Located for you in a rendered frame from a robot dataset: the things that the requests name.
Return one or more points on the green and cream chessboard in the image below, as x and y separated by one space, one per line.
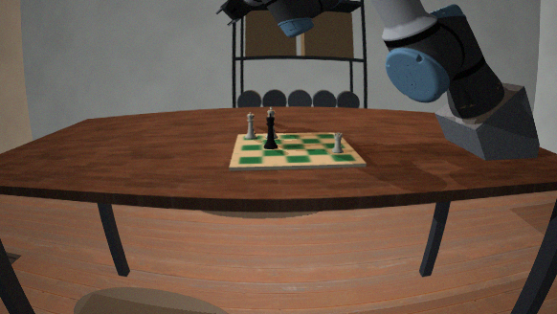
295 151

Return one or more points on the black chess piece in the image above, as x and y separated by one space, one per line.
270 144

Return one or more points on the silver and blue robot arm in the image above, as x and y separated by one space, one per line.
423 62

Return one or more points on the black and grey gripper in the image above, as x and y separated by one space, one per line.
238 8

